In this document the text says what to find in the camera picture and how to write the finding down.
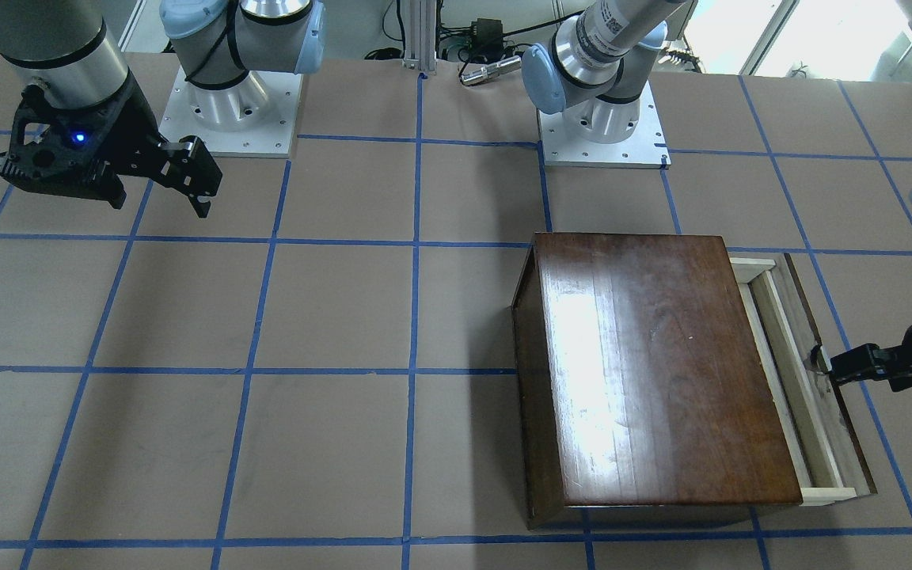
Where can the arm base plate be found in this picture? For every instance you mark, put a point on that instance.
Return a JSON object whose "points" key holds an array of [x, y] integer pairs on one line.
{"points": [[600, 134], [254, 119]]}

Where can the dark wooden drawer cabinet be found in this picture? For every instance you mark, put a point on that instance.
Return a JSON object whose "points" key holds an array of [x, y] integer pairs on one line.
{"points": [[642, 391]]}

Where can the aluminium frame post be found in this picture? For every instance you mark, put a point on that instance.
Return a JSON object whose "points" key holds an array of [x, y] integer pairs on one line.
{"points": [[421, 27]]}

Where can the light wooden drawer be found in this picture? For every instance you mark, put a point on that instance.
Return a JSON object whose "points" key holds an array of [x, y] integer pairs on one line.
{"points": [[829, 463]]}

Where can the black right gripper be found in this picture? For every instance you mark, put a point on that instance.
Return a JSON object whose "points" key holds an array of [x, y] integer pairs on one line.
{"points": [[133, 123]]}

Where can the black power adapter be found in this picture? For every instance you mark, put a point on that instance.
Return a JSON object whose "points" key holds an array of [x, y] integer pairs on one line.
{"points": [[485, 34]]}

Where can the silver metal cylinder tool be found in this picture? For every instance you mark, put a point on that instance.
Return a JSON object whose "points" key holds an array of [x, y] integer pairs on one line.
{"points": [[491, 71]]}

